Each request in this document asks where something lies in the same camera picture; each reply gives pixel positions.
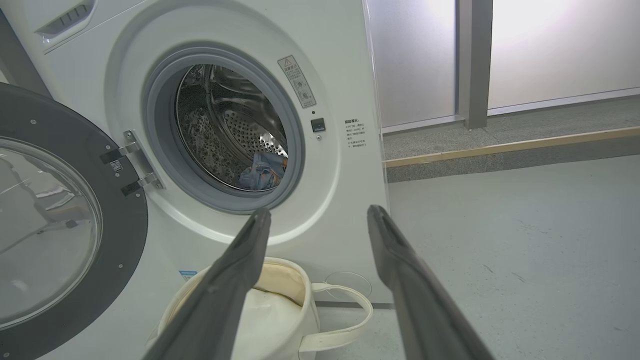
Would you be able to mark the grey warning sticker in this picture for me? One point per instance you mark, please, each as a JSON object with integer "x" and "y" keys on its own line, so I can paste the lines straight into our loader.
{"x": 297, "y": 82}

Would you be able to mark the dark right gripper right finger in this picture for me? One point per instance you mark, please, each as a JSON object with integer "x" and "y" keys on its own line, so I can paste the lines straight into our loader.
{"x": 425, "y": 310}

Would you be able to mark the white cloth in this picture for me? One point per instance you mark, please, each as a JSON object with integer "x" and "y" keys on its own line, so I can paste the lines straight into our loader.
{"x": 270, "y": 322}

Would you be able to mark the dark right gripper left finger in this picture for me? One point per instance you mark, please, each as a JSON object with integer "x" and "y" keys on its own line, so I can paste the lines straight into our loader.
{"x": 220, "y": 300}

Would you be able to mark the cream canvas laundry basket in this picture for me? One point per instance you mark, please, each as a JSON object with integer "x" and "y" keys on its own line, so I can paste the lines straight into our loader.
{"x": 335, "y": 340}

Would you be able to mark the round washing machine door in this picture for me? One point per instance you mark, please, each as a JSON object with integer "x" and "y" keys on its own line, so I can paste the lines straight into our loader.
{"x": 120, "y": 235}

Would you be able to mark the wooden floor trim strip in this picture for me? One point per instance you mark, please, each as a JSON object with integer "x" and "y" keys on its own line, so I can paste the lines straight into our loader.
{"x": 525, "y": 145}

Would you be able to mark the blue bear-print garment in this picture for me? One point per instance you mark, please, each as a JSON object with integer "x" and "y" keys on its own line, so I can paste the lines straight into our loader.
{"x": 262, "y": 175}

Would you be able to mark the white front-load washing machine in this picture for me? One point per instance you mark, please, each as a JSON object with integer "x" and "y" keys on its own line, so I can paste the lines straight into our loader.
{"x": 330, "y": 210}

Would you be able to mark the blue energy label sticker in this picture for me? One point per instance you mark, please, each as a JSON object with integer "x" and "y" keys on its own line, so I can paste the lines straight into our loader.
{"x": 187, "y": 274}

